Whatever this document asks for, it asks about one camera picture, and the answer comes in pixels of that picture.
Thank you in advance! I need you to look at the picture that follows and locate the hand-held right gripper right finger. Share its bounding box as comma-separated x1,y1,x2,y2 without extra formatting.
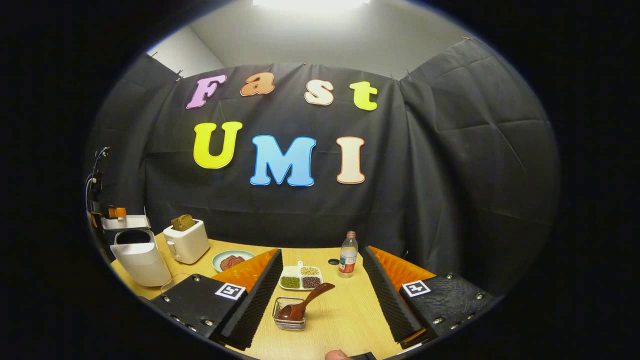
361,245,497,350

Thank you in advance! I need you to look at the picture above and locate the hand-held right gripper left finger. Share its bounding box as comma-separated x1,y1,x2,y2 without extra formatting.
150,248,284,351

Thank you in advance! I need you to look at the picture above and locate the metal wire chopstick holder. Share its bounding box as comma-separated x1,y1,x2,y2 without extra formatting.
272,297,307,332

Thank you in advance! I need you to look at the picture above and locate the brown wooden spoon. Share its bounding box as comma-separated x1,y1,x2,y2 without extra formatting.
278,282,336,322

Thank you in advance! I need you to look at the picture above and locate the white rice cooker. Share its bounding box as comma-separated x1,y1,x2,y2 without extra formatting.
101,215,173,287

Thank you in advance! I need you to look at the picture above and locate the white divided bean dish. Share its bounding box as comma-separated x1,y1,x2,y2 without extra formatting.
278,261,324,291

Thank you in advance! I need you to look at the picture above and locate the clear plastic water bottle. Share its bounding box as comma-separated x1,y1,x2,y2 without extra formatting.
338,230,359,279

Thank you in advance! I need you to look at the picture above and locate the pale green plate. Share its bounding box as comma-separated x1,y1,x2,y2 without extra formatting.
212,250,256,273

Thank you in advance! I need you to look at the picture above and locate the white toaster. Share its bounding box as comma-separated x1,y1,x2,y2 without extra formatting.
163,219,211,265

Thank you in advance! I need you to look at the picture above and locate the large ceiling light panel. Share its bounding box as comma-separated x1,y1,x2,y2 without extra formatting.
252,0,371,8

